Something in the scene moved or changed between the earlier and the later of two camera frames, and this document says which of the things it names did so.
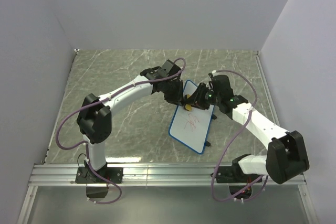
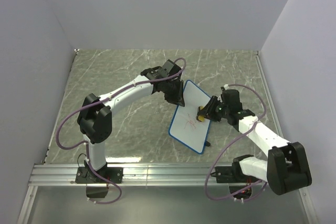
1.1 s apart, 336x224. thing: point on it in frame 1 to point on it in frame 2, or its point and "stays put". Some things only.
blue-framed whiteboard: [191, 128] stays put
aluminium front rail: [52, 175] stays put
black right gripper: [196, 99] to [209, 109]
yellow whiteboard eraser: [187, 106] to [199, 117]
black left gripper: [178, 98] stays put
